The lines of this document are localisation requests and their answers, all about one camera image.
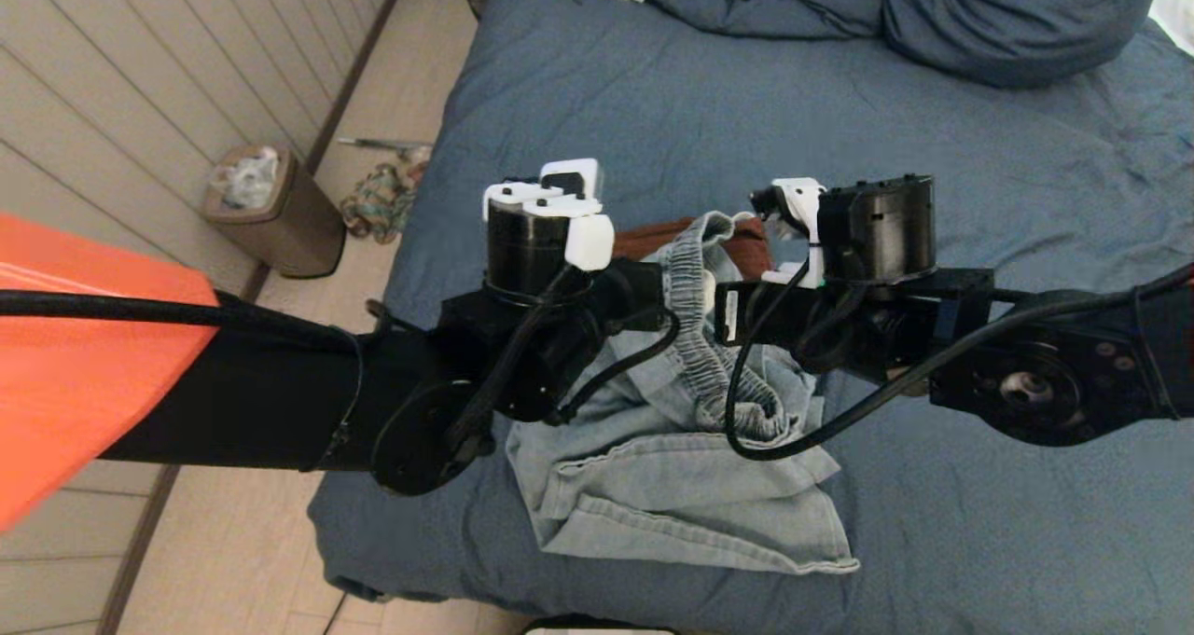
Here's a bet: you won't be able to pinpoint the light blue denim shorts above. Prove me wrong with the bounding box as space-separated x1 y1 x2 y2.
507 211 861 575

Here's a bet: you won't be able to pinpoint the rust brown folded garment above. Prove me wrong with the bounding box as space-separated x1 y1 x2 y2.
611 215 775 282

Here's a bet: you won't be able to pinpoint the colourful crumpled cloth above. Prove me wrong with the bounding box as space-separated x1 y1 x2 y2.
339 161 430 247

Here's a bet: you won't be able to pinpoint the grey metal rod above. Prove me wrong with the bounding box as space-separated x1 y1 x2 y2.
337 136 432 160

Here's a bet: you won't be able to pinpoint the brown trash bin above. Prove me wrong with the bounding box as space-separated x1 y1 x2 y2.
202 145 347 280

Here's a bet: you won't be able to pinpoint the blue pillow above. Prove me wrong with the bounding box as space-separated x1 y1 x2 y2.
882 0 1169 88

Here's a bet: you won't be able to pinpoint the bunched blue duvet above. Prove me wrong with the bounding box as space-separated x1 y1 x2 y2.
642 0 889 39

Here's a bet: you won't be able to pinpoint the white plastic bin bag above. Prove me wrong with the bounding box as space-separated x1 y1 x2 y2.
210 147 281 212

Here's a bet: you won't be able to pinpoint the blue bed sheet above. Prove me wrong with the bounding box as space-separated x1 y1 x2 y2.
308 0 1194 635

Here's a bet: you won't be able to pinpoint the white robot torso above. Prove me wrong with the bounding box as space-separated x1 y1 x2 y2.
522 619 677 635

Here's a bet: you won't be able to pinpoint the white pillow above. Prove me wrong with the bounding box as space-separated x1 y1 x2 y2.
1149 0 1194 55

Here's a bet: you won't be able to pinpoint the thin black looped cable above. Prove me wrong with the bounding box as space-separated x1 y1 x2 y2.
550 309 682 426

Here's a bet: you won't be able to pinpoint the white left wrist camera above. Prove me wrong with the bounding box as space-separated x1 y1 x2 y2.
482 158 617 272

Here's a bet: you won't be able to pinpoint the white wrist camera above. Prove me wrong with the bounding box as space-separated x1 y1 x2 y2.
482 158 617 272
751 178 829 288

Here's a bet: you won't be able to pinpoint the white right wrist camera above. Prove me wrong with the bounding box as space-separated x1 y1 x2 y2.
751 178 829 288

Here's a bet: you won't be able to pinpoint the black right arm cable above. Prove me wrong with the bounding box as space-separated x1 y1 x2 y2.
723 260 1194 462

